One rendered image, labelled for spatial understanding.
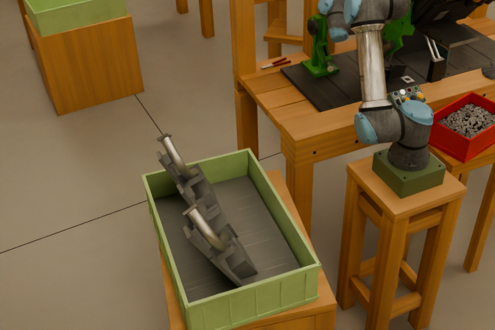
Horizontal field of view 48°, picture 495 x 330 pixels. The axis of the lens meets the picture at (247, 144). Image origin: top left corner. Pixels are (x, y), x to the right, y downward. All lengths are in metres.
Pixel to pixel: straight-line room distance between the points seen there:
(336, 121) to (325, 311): 0.86
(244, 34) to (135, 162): 1.40
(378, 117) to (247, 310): 0.77
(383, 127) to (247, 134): 1.12
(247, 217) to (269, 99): 0.73
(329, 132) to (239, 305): 0.91
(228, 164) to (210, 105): 2.05
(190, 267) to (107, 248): 1.36
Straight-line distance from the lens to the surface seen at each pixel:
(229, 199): 2.07
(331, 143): 2.36
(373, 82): 1.98
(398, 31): 2.61
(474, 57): 2.98
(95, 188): 3.56
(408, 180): 2.07
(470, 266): 3.06
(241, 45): 2.66
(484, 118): 2.58
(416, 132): 2.02
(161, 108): 4.17
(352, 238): 2.44
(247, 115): 2.87
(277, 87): 2.63
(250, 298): 1.70
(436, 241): 2.36
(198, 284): 1.82
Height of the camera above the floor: 2.25
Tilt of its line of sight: 37 degrees down
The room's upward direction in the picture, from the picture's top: 2 degrees counter-clockwise
